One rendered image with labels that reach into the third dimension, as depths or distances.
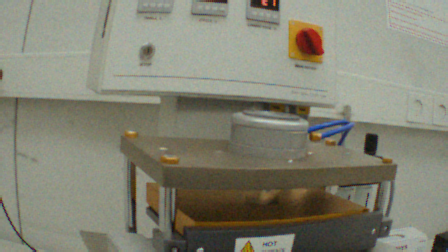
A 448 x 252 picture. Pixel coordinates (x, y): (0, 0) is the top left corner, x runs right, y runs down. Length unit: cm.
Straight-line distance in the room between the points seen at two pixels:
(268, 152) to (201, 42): 19
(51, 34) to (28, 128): 22
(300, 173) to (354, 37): 76
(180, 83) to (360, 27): 64
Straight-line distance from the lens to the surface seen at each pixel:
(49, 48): 122
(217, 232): 54
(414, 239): 123
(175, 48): 75
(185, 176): 53
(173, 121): 79
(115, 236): 66
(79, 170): 123
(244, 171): 55
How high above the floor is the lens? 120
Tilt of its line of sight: 6 degrees down
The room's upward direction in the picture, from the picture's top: 5 degrees clockwise
